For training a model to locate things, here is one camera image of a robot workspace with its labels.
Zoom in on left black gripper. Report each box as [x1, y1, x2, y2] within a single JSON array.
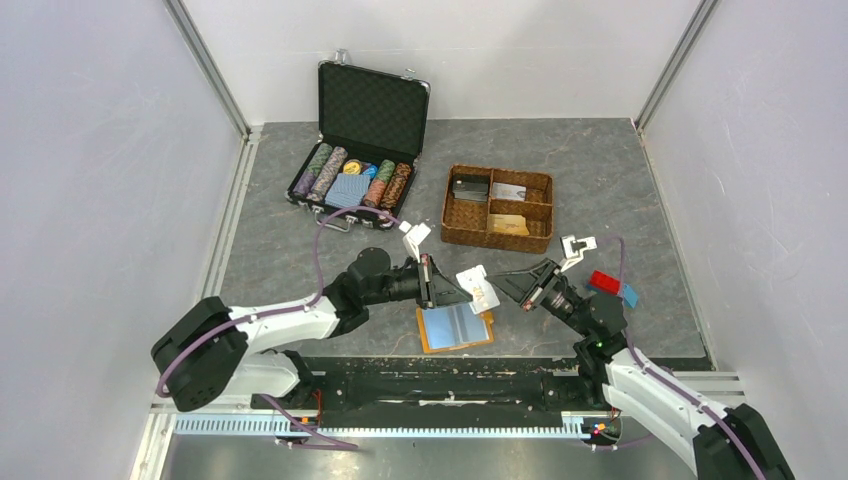
[[364, 254, 472, 310]]

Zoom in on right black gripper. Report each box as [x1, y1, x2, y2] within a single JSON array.
[[484, 258, 591, 338]]

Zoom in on white VIP card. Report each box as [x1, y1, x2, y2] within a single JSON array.
[[456, 264, 500, 315]]

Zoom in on orange card holder wallet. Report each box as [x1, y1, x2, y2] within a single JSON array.
[[416, 304, 494, 354]]

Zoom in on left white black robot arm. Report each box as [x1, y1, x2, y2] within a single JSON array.
[[151, 248, 472, 412]]

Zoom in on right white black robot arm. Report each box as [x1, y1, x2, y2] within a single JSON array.
[[487, 259, 794, 479]]

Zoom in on tan card in basket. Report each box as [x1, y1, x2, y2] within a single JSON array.
[[487, 213, 530, 236]]

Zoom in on white card in basket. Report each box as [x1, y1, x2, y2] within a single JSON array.
[[490, 182, 527, 201]]

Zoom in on black card deck box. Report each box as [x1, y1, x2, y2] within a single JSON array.
[[451, 174, 490, 203]]

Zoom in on blue playing card deck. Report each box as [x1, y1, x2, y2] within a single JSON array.
[[324, 173, 371, 208]]

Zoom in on woven brown basket tray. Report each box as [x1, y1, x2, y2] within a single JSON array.
[[441, 164, 554, 254]]

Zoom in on red blue toy block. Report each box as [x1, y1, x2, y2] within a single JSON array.
[[587, 270, 639, 309]]

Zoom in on brown black chip stack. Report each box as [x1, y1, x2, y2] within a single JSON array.
[[380, 163, 412, 210]]

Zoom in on green orange chip stack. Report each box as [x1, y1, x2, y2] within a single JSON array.
[[362, 160, 396, 207]]

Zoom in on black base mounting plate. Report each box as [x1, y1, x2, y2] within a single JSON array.
[[277, 357, 614, 428]]

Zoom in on yellow blue loose chips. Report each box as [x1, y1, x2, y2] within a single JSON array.
[[341, 159, 378, 179]]

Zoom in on pink grey chip stack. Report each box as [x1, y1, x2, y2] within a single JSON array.
[[306, 146, 348, 202]]

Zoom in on black poker chip case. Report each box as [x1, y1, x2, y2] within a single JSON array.
[[286, 50, 430, 232]]

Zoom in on purple green chip stack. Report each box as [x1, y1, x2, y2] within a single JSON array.
[[293, 143, 333, 196]]

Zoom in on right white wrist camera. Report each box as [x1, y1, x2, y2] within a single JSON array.
[[559, 235, 597, 272]]

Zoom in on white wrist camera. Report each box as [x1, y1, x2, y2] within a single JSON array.
[[398, 221, 431, 261], [559, 235, 597, 272]]

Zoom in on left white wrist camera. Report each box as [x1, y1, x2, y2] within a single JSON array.
[[398, 221, 431, 261]]

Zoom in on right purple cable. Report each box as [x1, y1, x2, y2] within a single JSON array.
[[593, 237, 770, 480]]

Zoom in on purple cable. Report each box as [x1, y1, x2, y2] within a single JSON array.
[[593, 237, 770, 480], [154, 206, 403, 399]]

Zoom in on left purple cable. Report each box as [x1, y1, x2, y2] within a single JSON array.
[[154, 206, 403, 399]]

